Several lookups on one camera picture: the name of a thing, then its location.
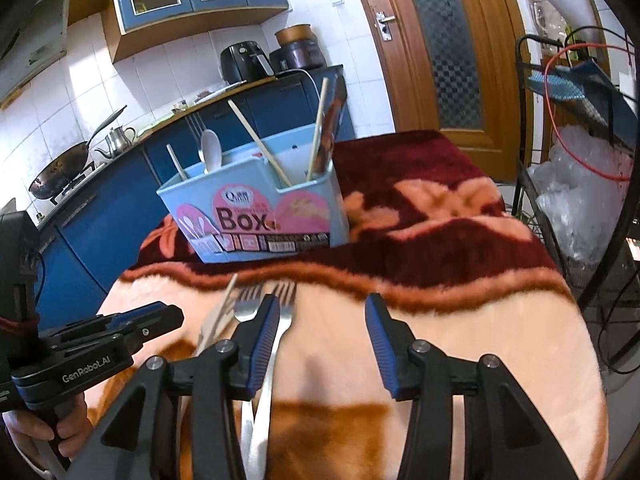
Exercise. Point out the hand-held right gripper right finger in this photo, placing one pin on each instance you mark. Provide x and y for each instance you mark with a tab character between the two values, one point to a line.
382	345

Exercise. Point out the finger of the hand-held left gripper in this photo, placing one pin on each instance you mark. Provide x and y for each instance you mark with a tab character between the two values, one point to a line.
150	325

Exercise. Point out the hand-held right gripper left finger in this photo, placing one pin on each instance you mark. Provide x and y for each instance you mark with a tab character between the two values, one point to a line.
262	345

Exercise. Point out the steel fork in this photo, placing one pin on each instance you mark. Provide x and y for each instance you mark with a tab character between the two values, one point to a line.
284	300
247	302

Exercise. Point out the light blue utensil box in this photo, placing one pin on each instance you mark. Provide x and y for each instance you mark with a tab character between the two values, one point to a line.
300	210

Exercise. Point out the beige spoon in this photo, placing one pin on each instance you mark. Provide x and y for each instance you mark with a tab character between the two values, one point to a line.
217	315
211	150

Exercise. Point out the long steel utensil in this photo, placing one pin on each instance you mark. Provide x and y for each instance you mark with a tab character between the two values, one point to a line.
334	115

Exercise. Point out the person's left hand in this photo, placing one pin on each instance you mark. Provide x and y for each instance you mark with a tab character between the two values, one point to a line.
30	425

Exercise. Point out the floral plush blanket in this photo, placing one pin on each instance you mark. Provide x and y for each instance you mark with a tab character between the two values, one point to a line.
450	310

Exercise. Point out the blue lower cabinets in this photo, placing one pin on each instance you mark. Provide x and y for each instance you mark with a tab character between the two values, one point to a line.
100	220

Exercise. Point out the gas stove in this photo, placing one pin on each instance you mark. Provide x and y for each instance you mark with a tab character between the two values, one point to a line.
75	185

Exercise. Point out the black wok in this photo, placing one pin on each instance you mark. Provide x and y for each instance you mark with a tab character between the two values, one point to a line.
55	175

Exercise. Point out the steel kettle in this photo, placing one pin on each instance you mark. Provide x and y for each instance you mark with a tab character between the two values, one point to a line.
117	142

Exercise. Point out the crumpled clear plastic bag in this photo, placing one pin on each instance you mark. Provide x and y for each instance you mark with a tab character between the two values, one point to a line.
580	185

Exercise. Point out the black air fryer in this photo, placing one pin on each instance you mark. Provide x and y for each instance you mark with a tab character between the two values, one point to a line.
240	62

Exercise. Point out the dark rice cooker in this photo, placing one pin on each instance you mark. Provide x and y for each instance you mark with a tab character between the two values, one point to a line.
297	55

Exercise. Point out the grey range hood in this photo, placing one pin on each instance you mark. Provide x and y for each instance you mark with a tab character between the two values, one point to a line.
35	45

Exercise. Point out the wooden door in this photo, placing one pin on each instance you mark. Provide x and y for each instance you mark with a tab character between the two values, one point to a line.
485	60

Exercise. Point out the brown pot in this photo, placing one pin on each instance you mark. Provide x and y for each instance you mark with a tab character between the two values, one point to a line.
295	34

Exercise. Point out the blue packet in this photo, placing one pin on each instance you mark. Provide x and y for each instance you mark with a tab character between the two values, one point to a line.
575	85

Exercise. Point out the hanging clear plastic bag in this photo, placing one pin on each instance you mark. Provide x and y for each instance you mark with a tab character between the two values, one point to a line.
555	0

